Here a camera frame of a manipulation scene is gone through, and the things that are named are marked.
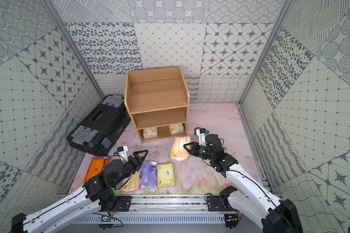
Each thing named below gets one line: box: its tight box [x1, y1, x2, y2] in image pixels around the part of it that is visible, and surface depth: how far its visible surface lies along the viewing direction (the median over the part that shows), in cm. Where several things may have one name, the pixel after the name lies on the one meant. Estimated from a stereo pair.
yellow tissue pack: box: [171, 136, 192, 161], surface depth 78 cm
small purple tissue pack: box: [140, 161, 158, 189], surface depth 81 cm
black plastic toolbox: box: [66, 94, 132, 157], surface depth 88 cm
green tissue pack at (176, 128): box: [168, 123, 185, 135], surface depth 100 cm
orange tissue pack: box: [83, 157, 111, 184], surface depth 82 cm
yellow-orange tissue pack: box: [121, 169, 141, 193], surface depth 77 cm
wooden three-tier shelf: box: [123, 66, 191, 144], surface depth 87 cm
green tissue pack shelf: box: [157, 162, 176, 188], surface depth 81 cm
